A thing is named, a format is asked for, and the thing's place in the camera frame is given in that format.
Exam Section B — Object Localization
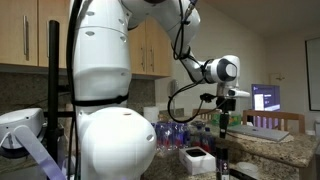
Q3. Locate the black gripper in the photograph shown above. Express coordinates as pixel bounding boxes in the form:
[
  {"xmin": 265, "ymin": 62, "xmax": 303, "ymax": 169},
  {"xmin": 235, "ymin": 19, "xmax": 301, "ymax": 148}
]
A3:
[{"xmin": 215, "ymin": 96, "xmax": 238, "ymax": 139}]

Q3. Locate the black spray can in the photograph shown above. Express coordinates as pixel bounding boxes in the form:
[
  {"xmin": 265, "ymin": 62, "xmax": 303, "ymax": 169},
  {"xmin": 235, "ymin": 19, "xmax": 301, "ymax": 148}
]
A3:
[{"xmin": 215, "ymin": 146, "xmax": 231, "ymax": 180}]

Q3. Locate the white round ring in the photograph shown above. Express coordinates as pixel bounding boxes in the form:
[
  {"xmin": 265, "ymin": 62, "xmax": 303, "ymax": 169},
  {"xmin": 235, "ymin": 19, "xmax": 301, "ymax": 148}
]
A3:
[{"xmin": 235, "ymin": 161, "xmax": 260, "ymax": 175}]

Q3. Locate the green tissue box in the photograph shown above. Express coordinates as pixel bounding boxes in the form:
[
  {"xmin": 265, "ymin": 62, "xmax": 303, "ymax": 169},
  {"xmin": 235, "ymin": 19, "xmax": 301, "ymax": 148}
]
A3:
[{"xmin": 211, "ymin": 111, "xmax": 243, "ymax": 127}]

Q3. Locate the white box with black top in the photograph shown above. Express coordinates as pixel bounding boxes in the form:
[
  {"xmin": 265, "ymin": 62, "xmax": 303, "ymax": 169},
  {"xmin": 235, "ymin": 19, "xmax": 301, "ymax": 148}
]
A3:
[{"xmin": 178, "ymin": 145, "xmax": 217, "ymax": 177}]

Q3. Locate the blue cap water bottle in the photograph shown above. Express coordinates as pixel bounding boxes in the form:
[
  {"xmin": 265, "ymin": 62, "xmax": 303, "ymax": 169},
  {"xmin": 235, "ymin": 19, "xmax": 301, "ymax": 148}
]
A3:
[
  {"xmin": 183, "ymin": 123, "xmax": 193, "ymax": 148},
  {"xmin": 194, "ymin": 123, "xmax": 206, "ymax": 148},
  {"xmin": 154, "ymin": 121, "xmax": 167, "ymax": 153},
  {"xmin": 164, "ymin": 121, "xmax": 177, "ymax": 151},
  {"xmin": 203, "ymin": 126, "xmax": 217, "ymax": 154},
  {"xmin": 174, "ymin": 122, "xmax": 185, "ymax": 149}
]

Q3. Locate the silver closed laptop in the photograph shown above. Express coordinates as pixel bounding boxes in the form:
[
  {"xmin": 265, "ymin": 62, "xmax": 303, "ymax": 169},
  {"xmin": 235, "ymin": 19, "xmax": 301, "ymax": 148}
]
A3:
[{"xmin": 227, "ymin": 124, "xmax": 290, "ymax": 143}]

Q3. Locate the large wooden chair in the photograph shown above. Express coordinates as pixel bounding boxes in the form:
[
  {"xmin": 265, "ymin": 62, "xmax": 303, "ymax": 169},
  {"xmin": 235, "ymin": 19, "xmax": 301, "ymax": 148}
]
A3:
[{"xmin": 242, "ymin": 109, "xmax": 306, "ymax": 134}]

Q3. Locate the lit computer monitor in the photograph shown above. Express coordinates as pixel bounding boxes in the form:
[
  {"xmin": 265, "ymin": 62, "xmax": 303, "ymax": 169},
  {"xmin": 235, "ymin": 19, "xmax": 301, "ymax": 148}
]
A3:
[{"xmin": 251, "ymin": 83, "xmax": 282, "ymax": 112}]

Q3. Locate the white paper towel roll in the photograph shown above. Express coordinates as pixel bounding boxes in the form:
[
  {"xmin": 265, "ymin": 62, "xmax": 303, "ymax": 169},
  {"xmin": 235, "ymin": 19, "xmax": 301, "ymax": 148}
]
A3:
[{"xmin": 143, "ymin": 105, "xmax": 160, "ymax": 124}]

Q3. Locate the wooden cabinet door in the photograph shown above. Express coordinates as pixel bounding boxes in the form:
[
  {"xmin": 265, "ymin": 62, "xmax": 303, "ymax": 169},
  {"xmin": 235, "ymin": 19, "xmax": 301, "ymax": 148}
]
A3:
[
  {"xmin": 38, "ymin": 0, "xmax": 72, "ymax": 69},
  {"xmin": 0, "ymin": 0, "xmax": 39, "ymax": 67},
  {"xmin": 128, "ymin": 19, "xmax": 148, "ymax": 76},
  {"xmin": 145, "ymin": 18, "xmax": 173, "ymax": 78}
]

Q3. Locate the black metal pole stand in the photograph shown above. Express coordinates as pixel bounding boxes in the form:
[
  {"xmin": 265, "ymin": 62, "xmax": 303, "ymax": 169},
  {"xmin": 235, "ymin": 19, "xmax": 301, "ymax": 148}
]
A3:
[{"xmin": 43, "ymin": 19, "xmax": 76, "ymax": 168}]

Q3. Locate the white rounded device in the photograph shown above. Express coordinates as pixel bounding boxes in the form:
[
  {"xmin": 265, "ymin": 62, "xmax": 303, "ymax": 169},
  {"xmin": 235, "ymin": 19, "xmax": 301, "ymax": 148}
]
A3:
[{"xmin": 0, "ymin": 107, "xmax": 46, "ymax": 159}]

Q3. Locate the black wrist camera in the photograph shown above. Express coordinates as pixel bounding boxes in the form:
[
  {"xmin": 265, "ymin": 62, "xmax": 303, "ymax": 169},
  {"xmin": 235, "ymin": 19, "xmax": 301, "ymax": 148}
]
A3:
[{"xmin": 199, "ymin": 93, "xmax": 218, "ymax": 104}]

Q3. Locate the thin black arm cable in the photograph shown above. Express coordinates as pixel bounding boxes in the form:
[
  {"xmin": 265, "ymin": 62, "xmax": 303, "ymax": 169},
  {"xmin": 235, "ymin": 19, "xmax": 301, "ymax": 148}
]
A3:
[{"xmin": 166, "ymin": 0, "xmax": 228, "ymax": 124}]

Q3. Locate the small wall ornament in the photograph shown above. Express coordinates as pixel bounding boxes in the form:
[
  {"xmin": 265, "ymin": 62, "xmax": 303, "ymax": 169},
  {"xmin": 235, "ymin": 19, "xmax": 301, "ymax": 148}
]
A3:
[{"xmin": 273, "ymin": 73, "xmax": 286, "ymax": 83}]

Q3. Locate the metal cabinet handle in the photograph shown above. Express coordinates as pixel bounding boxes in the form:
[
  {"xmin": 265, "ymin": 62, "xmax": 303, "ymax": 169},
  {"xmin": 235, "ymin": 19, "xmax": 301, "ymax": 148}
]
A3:
[
  {"xmin": 149, "ymin": 44, "xmax": 155, "ymax": 73},
  {"xmin": 22, "ymin": 14, "xmax": 30, "ymax": 61},
  {"xmin": 140, "ymin": 44, "xmax": 146, "ymax": 72}
]

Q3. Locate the black strap band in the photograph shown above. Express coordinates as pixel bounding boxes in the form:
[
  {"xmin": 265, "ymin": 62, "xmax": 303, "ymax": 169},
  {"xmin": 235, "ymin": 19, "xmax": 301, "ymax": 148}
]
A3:
[{"xmin": 71, "ymin": 94, "xmax": 129, "ymax": 108}]

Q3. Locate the thick black cable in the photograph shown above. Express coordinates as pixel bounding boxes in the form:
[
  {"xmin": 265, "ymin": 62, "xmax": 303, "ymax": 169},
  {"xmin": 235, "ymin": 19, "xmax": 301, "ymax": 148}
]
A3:
[{"xmin": 65, "ymin": 0, "xmax": 84, "ymax": 180}]

